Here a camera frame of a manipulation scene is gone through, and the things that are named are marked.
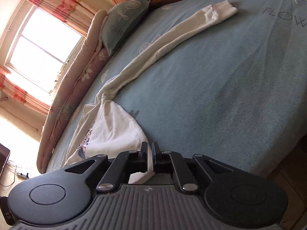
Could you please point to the white power strip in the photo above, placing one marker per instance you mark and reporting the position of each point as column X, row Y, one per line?
column 22, row 175

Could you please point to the green flower pillow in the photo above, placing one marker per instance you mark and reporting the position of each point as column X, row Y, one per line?
column 121, row 21

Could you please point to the pink striped curtain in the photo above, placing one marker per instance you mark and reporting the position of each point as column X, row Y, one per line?
column 76, row 14

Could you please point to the bright window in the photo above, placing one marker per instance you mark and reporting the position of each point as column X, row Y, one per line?
column 43, row 48

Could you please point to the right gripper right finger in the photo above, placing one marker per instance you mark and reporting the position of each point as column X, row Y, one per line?
column 233, row 196

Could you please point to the white long-sleeve printed shirt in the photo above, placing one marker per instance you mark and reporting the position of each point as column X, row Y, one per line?
column 154, row 74

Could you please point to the black flat television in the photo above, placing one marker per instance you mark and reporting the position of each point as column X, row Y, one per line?
column 4, row 156

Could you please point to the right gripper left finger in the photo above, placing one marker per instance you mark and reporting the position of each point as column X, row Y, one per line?
column 62, row 195

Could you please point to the pink floral folded quilt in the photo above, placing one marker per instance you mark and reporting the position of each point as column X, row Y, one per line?
column 86, row 66

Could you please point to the blue floral bed sheet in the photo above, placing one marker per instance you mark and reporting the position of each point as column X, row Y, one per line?
column 250, row 107

